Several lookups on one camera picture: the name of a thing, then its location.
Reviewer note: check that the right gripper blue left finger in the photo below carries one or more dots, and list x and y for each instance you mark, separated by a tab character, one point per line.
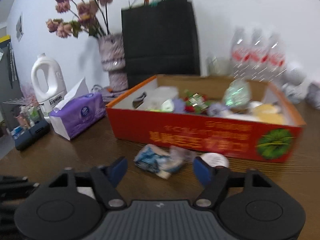
117	170

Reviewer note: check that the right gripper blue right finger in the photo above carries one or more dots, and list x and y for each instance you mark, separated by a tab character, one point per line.
203	172

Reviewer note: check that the white round lid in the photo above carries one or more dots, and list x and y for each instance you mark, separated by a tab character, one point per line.
215	159

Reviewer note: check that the blue white snack wrapper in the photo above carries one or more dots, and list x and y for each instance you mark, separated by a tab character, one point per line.
157	161

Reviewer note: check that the black case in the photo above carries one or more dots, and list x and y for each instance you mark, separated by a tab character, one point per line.
32	135

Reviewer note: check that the red green ribbon bow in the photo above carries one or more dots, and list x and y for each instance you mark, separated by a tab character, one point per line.
195	103

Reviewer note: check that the lilac knitted cloth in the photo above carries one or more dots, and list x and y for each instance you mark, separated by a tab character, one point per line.
179	106

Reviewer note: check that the purple tissue pack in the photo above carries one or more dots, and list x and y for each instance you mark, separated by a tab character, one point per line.
78	110

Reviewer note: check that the orange cardboard box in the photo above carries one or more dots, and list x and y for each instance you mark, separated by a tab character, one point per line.
262	141

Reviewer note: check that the iridescent plastic wrapper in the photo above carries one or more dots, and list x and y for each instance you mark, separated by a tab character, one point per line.
237	95

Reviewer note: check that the white yellow plush toy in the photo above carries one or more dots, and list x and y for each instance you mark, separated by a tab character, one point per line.
261	112

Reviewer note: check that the white detergent jug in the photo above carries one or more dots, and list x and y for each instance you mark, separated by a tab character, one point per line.
53	78

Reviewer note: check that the clear glass cup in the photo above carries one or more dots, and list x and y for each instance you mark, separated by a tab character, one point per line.
217	66

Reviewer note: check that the purple patterned vase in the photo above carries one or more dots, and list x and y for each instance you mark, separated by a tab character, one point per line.
111	50

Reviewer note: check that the white astronaut speaker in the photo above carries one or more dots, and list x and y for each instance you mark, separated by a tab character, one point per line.
293	77

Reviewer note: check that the right water bottle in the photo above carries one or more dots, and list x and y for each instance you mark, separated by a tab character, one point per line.
276	57

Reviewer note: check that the water bottle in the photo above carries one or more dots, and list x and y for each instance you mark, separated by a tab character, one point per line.
258	55
239	60
276	57

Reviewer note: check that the left water bottle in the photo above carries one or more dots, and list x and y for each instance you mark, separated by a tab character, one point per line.
239	60

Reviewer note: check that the floral tin box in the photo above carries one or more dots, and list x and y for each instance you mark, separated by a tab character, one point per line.
313	95

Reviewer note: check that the middle water bottle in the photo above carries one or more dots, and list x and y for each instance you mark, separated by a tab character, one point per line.
258	55

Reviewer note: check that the black paper bag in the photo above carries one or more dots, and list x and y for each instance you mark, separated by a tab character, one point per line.
160	37

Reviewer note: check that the dried pink flowers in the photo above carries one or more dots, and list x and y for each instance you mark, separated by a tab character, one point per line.
89	17

